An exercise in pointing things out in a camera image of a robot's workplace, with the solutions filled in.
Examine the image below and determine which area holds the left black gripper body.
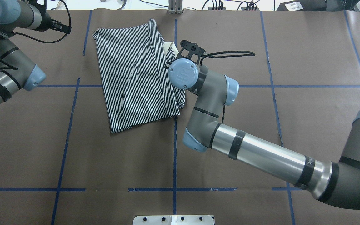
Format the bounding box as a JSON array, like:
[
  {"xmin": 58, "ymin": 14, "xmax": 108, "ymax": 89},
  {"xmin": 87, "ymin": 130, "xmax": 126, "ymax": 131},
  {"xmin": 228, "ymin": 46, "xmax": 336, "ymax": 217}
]
[{"xmin": 27, "ymin": 0, "xmax": 62, "ymax": 32}]

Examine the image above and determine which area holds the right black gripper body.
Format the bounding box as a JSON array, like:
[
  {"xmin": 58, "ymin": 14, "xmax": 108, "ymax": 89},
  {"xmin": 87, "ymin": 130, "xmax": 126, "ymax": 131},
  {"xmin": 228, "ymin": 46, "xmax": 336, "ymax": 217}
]
[{"xmin": 176, "ymin": 40, "xmax": 206, "ymax": 65}]

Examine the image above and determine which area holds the navy white striped polo shirt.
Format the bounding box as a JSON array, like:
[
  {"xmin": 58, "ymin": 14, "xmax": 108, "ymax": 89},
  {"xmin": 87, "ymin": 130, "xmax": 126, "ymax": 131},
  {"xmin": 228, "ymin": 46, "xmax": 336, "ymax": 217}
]
[{"xmin": 92, "ymin": 19, "xmax": 185, "ymax": 133}]

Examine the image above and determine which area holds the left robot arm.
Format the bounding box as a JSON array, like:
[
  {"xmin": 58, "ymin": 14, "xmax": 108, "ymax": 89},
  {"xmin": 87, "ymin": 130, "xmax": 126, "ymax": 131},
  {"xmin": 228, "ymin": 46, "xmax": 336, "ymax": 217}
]
[{"xmin": 0, "ymin": 0, "xmax": 72, "ymax": 104}]

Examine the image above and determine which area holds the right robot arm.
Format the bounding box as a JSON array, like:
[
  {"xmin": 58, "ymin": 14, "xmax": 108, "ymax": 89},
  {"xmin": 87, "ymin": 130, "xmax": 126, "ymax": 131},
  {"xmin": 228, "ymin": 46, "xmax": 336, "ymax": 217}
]
[{"xmin": 165, "ymin": 40, "xmax": 360, "ymax": 210}]

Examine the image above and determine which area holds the black box with white label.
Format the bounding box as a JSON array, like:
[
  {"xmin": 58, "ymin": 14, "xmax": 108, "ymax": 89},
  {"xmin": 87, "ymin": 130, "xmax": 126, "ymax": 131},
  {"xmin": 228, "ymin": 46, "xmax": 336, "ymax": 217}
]
[{"xmin": 276, "ymin": 0, "xmax": 327, "ymax": 11}]

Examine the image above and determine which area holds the brown paper table cover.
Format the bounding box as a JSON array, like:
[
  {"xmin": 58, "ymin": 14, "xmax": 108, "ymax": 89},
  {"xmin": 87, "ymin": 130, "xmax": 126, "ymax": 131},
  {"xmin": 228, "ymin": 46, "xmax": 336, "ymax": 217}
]
[{"xmin": 0, "ymin": 9, "xmax": 360, "ymax": 225}]

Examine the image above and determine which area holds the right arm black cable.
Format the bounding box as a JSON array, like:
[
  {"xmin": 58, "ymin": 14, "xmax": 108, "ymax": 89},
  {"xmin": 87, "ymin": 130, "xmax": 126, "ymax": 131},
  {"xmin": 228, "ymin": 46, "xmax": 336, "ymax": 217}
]
[{"xmin": 201, "ymin": 51, "xmax": 256, "ymax": 123}]

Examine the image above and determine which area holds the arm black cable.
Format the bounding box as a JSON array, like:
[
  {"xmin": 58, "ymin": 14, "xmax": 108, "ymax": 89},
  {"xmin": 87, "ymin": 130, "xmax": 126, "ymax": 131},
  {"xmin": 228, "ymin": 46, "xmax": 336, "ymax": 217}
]
[
  {"xmin": 201, "ymin": 51, "xmax": 256, "ymax": 123},
  {"xmin": 0, "ymin": 0, "xmax": 72, "ymax": 75}
]

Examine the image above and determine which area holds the aluminium frame post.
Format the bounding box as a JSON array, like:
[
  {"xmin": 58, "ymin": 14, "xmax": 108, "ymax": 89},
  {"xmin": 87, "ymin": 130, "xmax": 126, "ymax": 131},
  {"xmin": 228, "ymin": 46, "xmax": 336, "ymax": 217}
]
[{"xmin": 167, "ymin": 0, "xmax": 184, "ymax": 15}]

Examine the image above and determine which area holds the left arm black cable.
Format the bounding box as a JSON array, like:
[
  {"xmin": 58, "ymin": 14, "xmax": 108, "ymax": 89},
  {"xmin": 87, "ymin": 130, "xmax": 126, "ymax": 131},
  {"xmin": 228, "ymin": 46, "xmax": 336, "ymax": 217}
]
[{"xmin": 0, "ymin": 0, "xmax": 72, "ymax": 75}]

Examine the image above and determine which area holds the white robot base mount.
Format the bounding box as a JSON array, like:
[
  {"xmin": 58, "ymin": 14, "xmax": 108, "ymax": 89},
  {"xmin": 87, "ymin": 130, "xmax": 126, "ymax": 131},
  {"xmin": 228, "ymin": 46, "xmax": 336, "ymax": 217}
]
[{"xmin": 132, "ymin": 215, "xmax": 216, "ymax": 225}]

